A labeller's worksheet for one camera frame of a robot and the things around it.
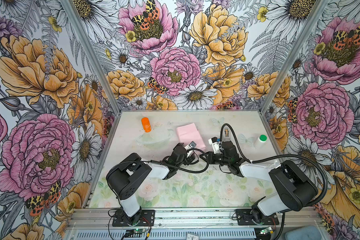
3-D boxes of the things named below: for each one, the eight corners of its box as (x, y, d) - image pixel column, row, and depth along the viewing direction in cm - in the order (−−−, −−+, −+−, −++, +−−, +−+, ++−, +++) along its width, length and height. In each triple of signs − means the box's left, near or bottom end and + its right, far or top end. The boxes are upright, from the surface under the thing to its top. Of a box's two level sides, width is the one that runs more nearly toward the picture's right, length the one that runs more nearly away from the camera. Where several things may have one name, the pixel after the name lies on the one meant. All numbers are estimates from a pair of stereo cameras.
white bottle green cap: (254, 149, 102) (260, 140, 94) (252, 143, 105) (258, 134, 97) (262, 149, 102) (268, 140, 94) (259, 143, 105) (265, 134, 97)
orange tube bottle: (143, 132, 110) (140, 123, 103) (144, 125, 114) (142, 117, 107) (150, 132, 110) (148, 124, 103) (151, 125, 114) (149, 117, 107)
